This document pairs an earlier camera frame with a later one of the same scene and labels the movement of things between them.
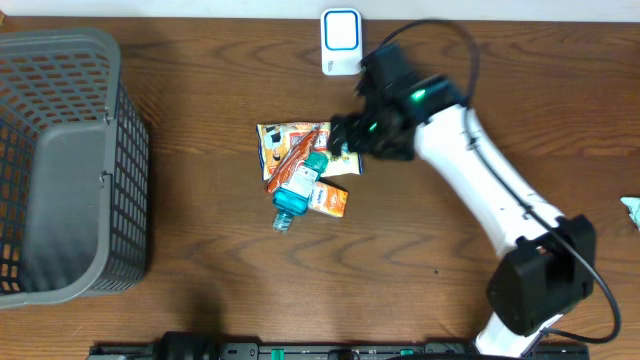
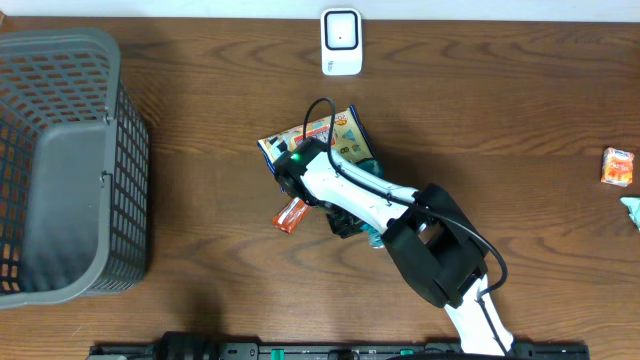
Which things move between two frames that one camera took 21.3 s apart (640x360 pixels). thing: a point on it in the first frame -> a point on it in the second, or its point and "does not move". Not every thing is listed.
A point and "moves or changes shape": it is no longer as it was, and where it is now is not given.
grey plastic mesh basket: x=74 y=169 does not move
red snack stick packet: x=293 y=160 moves or changes shape
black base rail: x=254 y=351 does not move
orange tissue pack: x=328 y=199 moves or changes shape
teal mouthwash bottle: x=292 y=198 -> x=376 y=239
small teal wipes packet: x=632 y=205 does not move
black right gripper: x=349 y=125 -> x=342 y=228
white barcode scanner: x=342 y=40 does not move
